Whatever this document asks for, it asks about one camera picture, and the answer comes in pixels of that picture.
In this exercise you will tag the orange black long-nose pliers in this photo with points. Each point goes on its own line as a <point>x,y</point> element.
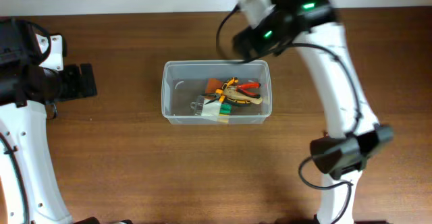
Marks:
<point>221,95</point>

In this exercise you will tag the red handled cutting pliers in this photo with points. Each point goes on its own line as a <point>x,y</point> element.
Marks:
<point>245,89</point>

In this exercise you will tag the clear plastic container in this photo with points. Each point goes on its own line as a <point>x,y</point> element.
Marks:
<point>184,81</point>

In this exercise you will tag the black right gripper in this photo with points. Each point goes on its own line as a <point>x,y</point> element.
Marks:
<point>246,44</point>

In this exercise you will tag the clear box of coloured bits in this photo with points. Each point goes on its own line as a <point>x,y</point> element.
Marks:
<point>216,111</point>

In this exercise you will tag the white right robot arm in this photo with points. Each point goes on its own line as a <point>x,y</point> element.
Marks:
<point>354,133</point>

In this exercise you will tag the orange scraper with wooden handle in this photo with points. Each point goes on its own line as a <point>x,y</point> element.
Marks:
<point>214,84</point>

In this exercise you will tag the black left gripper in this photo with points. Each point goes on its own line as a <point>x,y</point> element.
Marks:
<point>71,82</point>

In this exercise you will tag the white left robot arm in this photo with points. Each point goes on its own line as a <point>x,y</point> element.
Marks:
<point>34,77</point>

